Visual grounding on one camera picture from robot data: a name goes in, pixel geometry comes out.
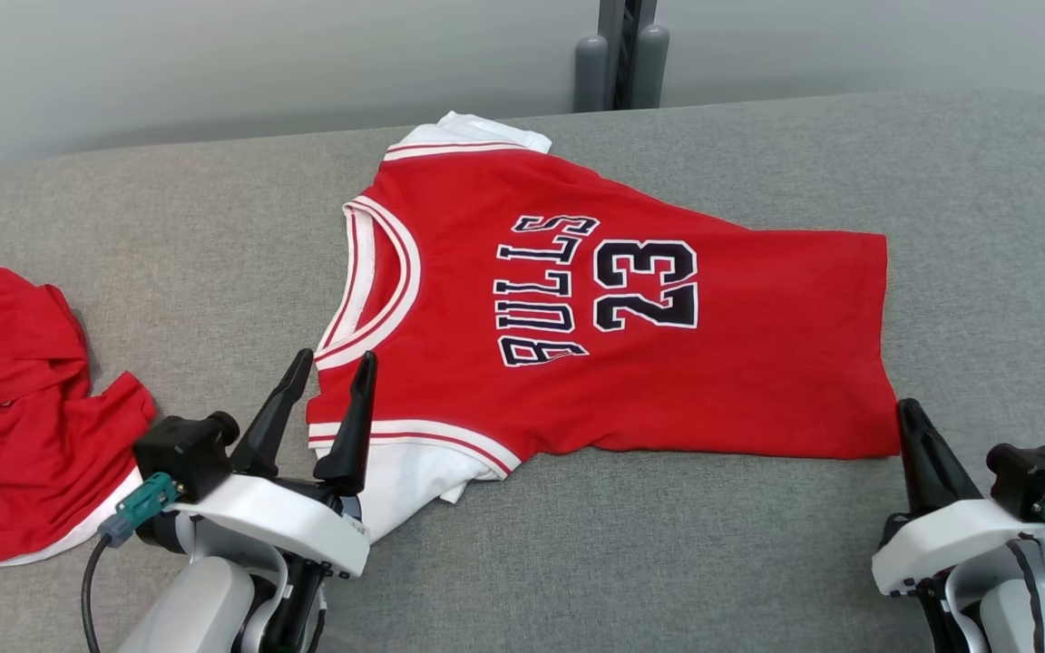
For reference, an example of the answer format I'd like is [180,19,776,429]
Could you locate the red shorts with white stripe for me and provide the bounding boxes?
[0,266,158,568]

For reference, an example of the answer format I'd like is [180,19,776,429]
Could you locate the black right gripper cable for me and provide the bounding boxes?
[1006,540,1045,653]

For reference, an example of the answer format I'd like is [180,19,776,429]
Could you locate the red Bulls 23 jersey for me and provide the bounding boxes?
[305,111,903,545]

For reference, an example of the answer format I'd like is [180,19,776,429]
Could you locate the grey fabric sofa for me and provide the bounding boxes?
[0,88,1045,653]

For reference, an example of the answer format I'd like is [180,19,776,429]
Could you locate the left camera cable teal plug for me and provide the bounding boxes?
[81,472,184,653]

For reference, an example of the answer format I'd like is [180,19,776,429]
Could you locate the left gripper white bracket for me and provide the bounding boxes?
[169,348,379,653]

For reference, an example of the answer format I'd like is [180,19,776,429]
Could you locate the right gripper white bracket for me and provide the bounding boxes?
[871,397,1045,653]

